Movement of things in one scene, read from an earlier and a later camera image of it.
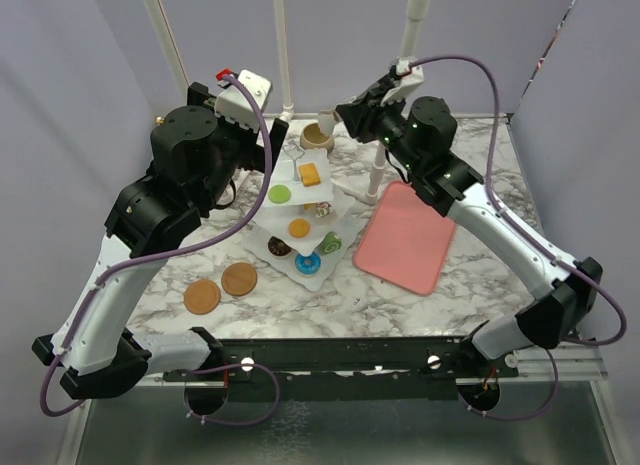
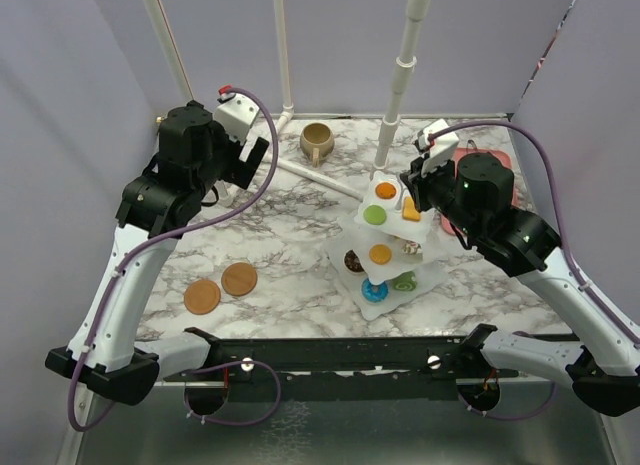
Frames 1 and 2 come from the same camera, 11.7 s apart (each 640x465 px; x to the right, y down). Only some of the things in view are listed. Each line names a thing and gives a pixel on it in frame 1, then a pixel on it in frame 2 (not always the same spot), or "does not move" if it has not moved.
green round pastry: [279, 194] -> [374, 215]
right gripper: [359, 117] -> [418, 183]
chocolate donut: [277, 247] -> [352, 262]
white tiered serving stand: [301, 228] -> [379, 256]
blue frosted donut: [308, 265] -> [374, 292]
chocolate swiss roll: [322, 208] -> [411, 247]
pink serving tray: [406, 239] -> [505, 158]
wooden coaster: [239, 279] does not move
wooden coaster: [201, 297] does not move
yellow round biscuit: [299, 228] -> [380, 254]
